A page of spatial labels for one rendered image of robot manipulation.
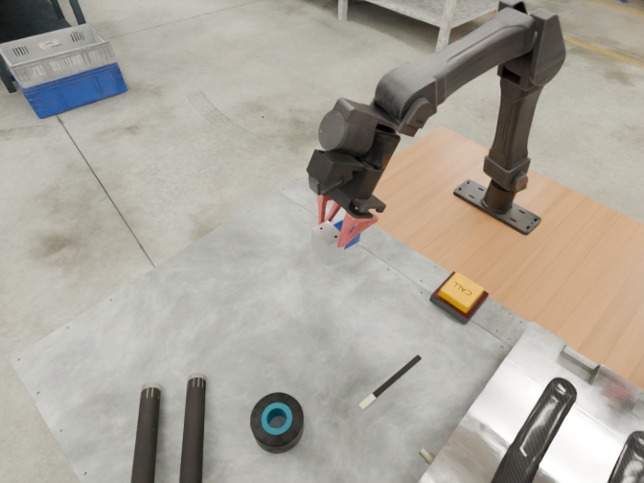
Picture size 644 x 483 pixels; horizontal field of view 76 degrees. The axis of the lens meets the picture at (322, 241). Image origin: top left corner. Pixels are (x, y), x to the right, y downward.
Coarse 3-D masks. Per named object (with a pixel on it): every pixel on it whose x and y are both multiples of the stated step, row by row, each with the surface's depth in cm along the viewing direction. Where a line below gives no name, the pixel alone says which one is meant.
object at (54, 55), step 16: (64, 32) 284; (96, 32) 285; (0, 48) 267; (32, 48) 278; (48, 48) 283; (64, 48) 289; (80, 48) 262; (96, 48) 269; (16, 64) 247; (32, 64) 251; (48, 64) 256; (64, 64) 277; (80, 64) 269; (96, 64) 274; (32, 80) 257; (48, 80) 261
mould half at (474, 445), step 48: (528, 336) 65; (528, 384) 60; (576, 384) 60; (624, 384) 60; (480, 432) 56; (576, 432) 56; (624, 432) 55; (432, 480) 48; (480, 480) 49; (576, 480) 52
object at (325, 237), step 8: (320, 224) 72; (328, 224) 72; (336, 224) 74; (312, 232) 72; (320, 232) 71; (328, 232) 71; (336, 232) 71; (312, 240) 73; (320, 240) 70; (328, 240) 70; (336, 240) 70; (352, 240) 73; (312, 248) 74; (320, 248) 72; (328, 248) 70; (336, 248) 71; (344, 248) 73; (320, 256) 73; (328, 256) 71; (336, 256) 72; (328, 264) 72
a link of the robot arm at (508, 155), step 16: (512, 64) 68; (528, 64) 65; (512, 80) 71; (528, 80) 67; (512, 96) 72; (528, 96) 71; (512, 112) 75; (528, 112) 75; (496, 128) 81; (512, 128) 77; (528, 128) 79; (496, 144) 83; (512, 144) 80; (496, 160) 86; (512, 160) 83; (528, 160) 85; (496, 176) 88; (512, 176) 86
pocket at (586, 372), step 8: (568, 352) 65; (560, 360) 65; (568, 360) 65; (576, 360) 64; (584, 360) 64; (568, 368) 64; (576, 368) 64; (584, 368) 64; (592, 368) 63; (584, 376) 64; (592, 376) 63
